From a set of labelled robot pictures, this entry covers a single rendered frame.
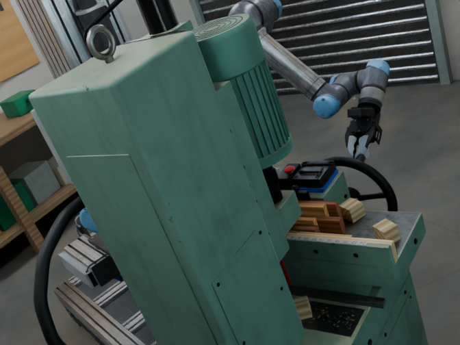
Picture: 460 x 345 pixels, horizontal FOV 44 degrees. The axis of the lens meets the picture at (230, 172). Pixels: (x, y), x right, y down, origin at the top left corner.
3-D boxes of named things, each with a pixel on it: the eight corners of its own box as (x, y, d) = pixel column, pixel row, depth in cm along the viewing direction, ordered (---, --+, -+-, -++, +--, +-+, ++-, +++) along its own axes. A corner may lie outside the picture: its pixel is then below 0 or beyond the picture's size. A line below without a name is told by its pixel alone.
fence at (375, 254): (395, 263, 123) (390, 244, 121) (393, 269, 122) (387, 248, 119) (188, 243, 160) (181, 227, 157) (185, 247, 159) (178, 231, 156)
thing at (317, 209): (333, 228, 142) (325, 203, 139) (330, 232, 141) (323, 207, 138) (262, 224, 156) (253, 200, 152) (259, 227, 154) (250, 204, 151)
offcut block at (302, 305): (311, 306, 135) (307, 295, 134) (312, 317, 132) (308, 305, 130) (293, 311, 136) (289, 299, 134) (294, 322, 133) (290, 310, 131)
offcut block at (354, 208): (353, 223, 141) (349, 210, 140) (341, 218, 145) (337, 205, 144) (365, 214, 143) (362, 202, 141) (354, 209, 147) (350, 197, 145)
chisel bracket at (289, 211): (304, 218, 142) (295, 189, 138) (278, 253, 132) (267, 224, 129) (279, 216, 146) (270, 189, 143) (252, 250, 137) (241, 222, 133)
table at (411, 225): (438, 209, 145) (434, 189, 142) (400, 289, 124) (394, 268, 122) (246, 202, 182) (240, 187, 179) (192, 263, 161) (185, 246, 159)
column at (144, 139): (309, 334, 127) (196, 28, 97) (261, 415, 113) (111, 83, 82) (230, 318, 141) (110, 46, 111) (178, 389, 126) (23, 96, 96)
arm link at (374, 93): (380, 85, 173) (354, 87, 178) (376, 98, 172) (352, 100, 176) (388, 98, 179) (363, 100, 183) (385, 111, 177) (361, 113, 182)
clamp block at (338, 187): (352, 198, 157) (344, 170, 154) (333, 226, 148) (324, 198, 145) (306, 196, 167) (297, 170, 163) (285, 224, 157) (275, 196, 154)
